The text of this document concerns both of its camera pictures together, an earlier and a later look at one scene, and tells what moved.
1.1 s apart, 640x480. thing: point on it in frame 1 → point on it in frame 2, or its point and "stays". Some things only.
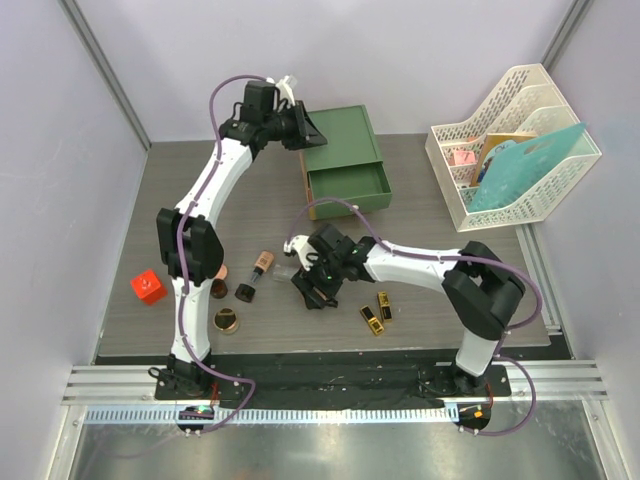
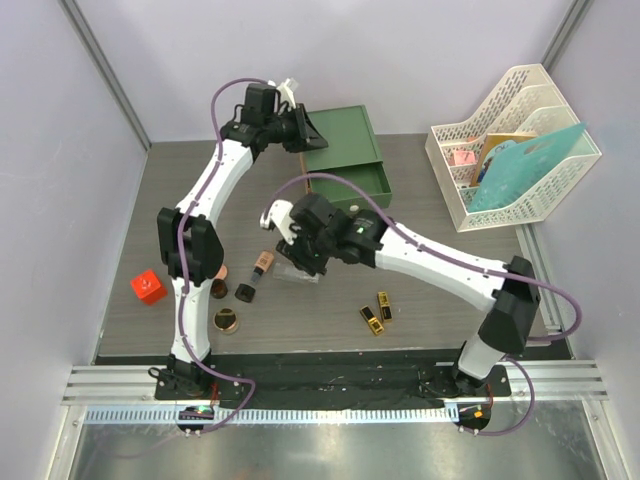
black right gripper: x=306 y=285 → x=295 y=252
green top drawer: x=366 y=187 stays
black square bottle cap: x=245 y=292 stays
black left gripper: x=306 y=134 stays
